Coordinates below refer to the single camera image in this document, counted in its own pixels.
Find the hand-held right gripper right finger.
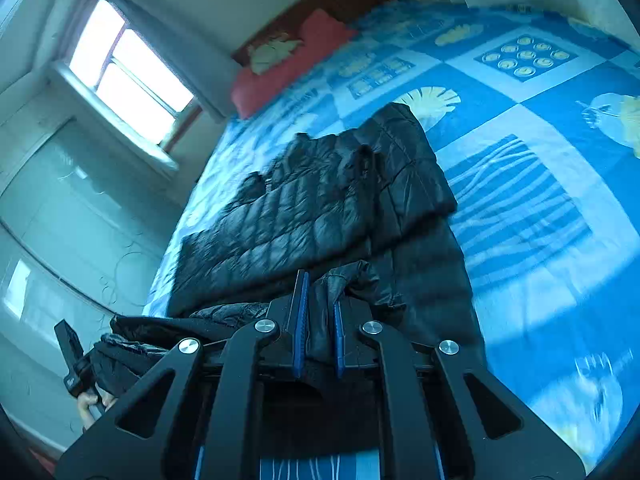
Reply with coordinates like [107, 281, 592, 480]
[333, 297, 586, 480]

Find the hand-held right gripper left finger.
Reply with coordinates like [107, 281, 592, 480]
[55, 270, 311, 480]

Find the black puffer jacket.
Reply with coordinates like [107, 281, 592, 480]
[90, 102, 488, 401]

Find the person's left hand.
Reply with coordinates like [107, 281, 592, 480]
[76, 392, 120, 431]

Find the frosted glass wardrobe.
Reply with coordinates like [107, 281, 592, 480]
[0, 120, 186, 461]

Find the bed with blue patterned cover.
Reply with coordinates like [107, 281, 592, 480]
[142, 0, 640, 480]

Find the red pillow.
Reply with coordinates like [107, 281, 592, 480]
[231, 9, 358, 120]

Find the printed cream cushion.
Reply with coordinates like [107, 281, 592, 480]
[247, 32, 303, 75]

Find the wood framed window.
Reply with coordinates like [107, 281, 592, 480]
[67, 0, 203, 153]

